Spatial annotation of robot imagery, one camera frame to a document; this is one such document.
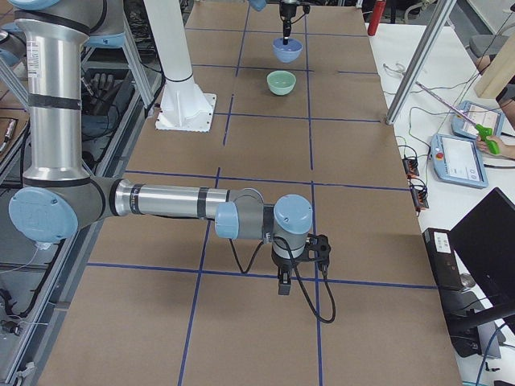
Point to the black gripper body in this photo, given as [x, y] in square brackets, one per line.
[282, 262]
[286, 12]

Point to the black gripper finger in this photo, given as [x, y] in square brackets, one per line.
[284, 283]
[286, 30]

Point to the blue bowl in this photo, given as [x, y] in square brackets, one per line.
[287, 50]

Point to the green bowl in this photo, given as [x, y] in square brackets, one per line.
[280, 82]

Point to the person hand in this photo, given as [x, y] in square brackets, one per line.
[506, 151]

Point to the brown paper table cover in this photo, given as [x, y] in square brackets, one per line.
[165, 302]

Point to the red bottle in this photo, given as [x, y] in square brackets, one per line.
[376, 16]

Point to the near orange black connector board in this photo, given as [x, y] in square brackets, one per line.
[419, 193]

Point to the orange black connector board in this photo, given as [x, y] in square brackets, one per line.
[419, 193]
[410, 161]

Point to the far orange black connector board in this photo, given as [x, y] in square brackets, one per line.
[410, 161]

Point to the black mini computer box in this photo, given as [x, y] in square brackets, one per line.
[455, 288]

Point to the near blue teach pendant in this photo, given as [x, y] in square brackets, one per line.
[457, 160]

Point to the blue teach pendant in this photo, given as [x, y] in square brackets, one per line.
[457, 160]
[481, 114]

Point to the black monitor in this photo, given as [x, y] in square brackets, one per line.
[484, 242]

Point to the wooden beam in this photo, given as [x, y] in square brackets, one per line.
[496, 73]

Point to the far blue teach pendant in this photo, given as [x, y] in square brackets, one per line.
[481, 114]

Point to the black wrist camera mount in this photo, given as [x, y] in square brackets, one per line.
[317, 249]

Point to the white pedestal column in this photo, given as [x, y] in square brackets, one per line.
[183, 107]

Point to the aluminium frame post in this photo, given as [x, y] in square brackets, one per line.
[422, 51]

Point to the green handled grabber tool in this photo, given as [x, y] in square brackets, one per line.
[484, 132]

